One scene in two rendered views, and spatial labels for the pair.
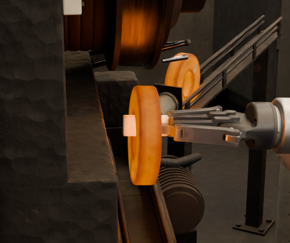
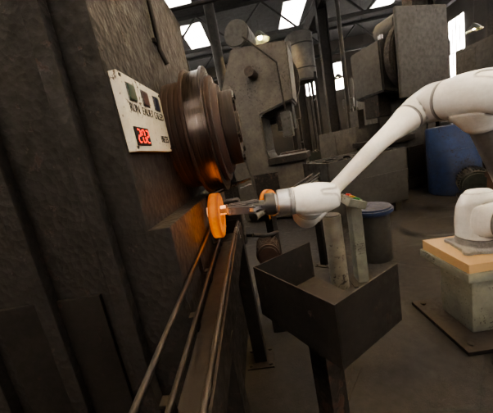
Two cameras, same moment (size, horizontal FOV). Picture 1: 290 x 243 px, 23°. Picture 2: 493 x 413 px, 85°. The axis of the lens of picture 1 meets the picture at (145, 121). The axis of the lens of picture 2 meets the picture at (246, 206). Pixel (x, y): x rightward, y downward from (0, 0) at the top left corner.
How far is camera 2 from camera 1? 38 cm
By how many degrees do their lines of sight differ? 14
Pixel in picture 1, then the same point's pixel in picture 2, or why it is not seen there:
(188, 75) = not seen: hidden behind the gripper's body
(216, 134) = (245, 209)
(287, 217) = (331, 256)
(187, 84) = not seen: hidden behind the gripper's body
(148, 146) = (212, 218)
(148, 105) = (211, 200)
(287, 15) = (332, 175)
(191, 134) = (234, 211)
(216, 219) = not seen: hidden behind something
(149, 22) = (210, 164)
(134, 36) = (206, 172)
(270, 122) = (271, 200)
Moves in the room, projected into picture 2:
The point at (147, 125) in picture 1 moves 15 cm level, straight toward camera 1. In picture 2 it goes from (210, 208) to (193, 221)
